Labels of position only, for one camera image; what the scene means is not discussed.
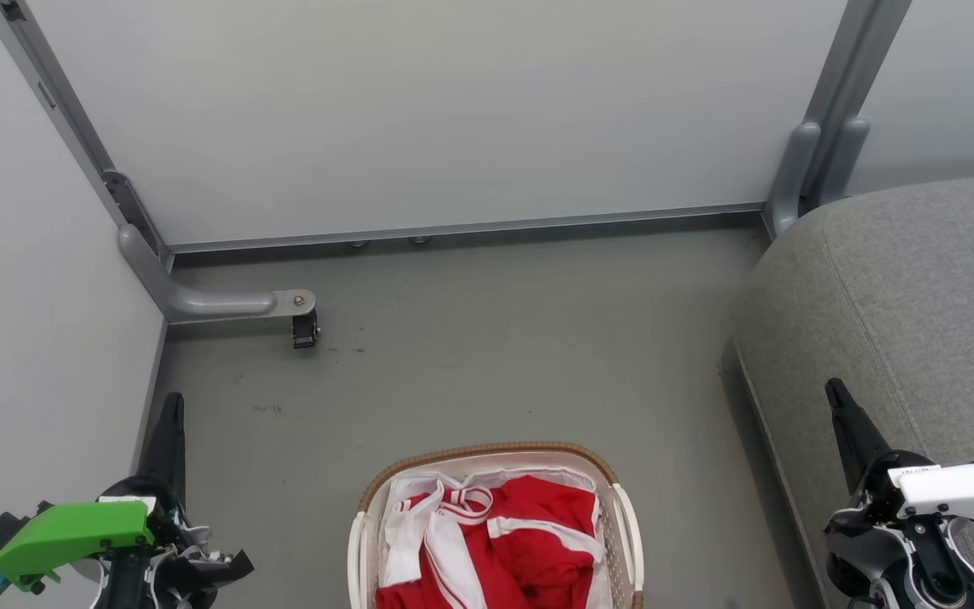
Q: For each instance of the grey partition post with bracket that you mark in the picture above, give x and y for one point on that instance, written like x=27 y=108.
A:
x=64 y=106

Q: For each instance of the cream laundry basket brown rim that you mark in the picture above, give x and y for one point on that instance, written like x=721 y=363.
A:
x=626 y=541

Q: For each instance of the grey fabric sofa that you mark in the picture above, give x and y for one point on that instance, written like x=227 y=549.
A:
x=901 y=304

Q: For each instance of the grey upright foot tube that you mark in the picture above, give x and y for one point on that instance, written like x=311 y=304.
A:
x=794 y=173
x=846 y=156

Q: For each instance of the red and white garment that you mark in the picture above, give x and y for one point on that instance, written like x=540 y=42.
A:
x=538 y=541

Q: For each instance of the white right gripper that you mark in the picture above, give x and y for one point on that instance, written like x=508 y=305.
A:
x=952 y=491

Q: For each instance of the black caster wheel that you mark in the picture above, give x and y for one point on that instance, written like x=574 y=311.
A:
x=304 y=330

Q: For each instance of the grey partition bottom rail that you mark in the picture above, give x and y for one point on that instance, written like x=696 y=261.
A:
x=453 y=229

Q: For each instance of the grey curved partition foot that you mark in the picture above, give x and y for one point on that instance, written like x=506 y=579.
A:
x=208 y=303

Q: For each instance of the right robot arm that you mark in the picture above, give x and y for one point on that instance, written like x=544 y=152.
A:
x=880 y=550

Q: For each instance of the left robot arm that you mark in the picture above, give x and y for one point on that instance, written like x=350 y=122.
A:
x=128 y=584

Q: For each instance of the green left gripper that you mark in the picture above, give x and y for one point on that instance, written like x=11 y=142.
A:
x=73 y=533

